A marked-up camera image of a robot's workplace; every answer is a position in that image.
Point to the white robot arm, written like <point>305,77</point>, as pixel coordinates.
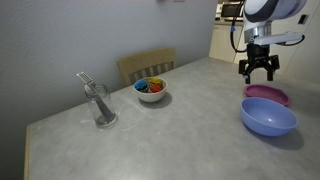
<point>257,17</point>

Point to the black door handle plate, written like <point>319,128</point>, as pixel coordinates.
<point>303,19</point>

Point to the blue toy piece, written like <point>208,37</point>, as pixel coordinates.
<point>141,85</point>

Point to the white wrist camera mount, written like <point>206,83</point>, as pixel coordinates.
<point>278,38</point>

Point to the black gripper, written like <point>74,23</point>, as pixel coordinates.
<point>258,57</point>

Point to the white cabinet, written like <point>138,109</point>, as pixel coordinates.
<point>221,47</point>

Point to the metal fork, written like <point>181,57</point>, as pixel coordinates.
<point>95,91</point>

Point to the blue plastic bowl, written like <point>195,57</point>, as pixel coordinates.
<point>267,117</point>

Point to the white ceramic bowl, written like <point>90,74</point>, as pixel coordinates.
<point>148,96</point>

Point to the orange toy piece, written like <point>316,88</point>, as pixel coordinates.
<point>155,88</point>

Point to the yellow toy piece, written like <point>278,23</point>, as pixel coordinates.
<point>155,80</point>

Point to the clear glass jar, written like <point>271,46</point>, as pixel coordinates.
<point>101,108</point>

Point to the wooden chair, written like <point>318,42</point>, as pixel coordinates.
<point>146,64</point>

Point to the microwave oven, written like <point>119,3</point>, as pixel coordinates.
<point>232,10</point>

